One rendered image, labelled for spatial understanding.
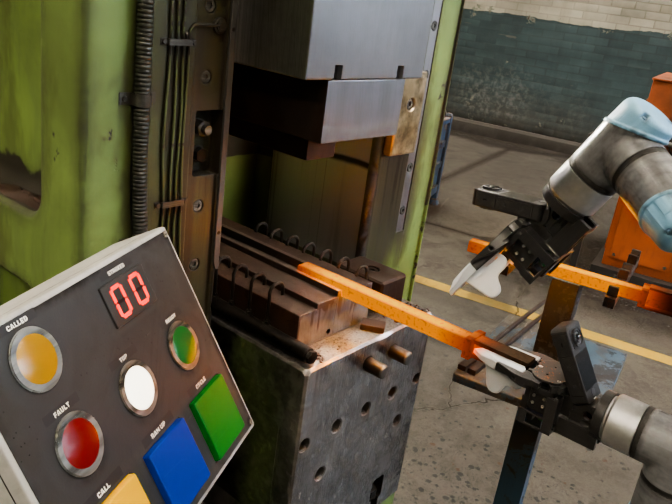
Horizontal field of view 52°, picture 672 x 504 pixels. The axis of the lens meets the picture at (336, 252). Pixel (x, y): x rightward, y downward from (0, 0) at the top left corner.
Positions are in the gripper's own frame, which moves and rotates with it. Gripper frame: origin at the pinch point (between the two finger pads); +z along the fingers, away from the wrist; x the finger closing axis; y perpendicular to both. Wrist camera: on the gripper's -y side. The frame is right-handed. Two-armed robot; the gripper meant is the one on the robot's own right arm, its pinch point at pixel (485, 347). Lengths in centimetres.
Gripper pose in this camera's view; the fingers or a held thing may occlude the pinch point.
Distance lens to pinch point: 111.2
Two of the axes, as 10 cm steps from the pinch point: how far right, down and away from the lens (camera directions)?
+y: -1.2, 9.3, 3.5
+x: 6.4, -2.0, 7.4
